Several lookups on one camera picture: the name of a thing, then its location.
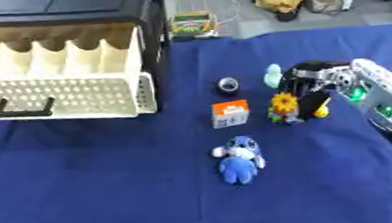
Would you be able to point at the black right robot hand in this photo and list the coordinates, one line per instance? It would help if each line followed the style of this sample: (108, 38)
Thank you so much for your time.
(302, 86)

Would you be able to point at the sunflower toy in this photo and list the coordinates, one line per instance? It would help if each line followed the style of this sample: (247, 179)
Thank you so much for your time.
(284, 107)

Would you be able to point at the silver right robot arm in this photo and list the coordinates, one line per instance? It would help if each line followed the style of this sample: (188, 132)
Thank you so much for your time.
(380, 99)

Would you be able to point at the pale compartment drawer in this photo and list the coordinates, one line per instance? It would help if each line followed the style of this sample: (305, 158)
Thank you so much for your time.
(57, 84)

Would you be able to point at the yellow toy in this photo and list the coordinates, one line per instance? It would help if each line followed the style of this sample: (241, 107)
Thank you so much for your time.
(322, 110)

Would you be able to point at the pale green toy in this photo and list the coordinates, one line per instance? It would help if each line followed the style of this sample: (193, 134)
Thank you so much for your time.
(272, 75)

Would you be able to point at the black tape roll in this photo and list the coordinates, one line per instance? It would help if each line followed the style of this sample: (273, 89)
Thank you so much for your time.
(228, 85)

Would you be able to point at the orange and white small box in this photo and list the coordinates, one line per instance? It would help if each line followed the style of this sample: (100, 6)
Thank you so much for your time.
(230, 113)

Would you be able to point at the tan bag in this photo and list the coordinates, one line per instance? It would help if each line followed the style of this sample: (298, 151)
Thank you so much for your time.
(324, 1)

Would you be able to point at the blue soft toy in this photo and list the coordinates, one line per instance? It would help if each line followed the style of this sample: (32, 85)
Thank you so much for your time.
(239, 160)

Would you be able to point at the green and yellow box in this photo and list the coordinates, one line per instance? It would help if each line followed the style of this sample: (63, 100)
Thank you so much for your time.
(194, 24)

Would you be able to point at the black cabinet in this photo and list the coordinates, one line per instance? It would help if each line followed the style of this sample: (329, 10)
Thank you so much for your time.
(80, 9)

